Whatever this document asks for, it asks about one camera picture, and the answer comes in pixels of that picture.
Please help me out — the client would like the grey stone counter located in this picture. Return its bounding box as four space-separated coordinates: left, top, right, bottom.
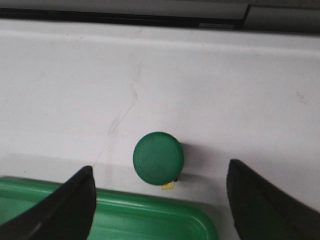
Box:
0 0 320 34

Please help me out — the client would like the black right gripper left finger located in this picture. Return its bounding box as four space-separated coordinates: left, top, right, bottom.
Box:
0 165 97 240

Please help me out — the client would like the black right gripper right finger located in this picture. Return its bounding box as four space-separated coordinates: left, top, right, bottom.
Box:
226 159 320 240

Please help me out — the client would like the green plastic tray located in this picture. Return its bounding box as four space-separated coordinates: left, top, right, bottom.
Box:
0 177 219 240

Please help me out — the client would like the green mushroom push button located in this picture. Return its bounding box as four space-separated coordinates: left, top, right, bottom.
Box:
132 131 185 190

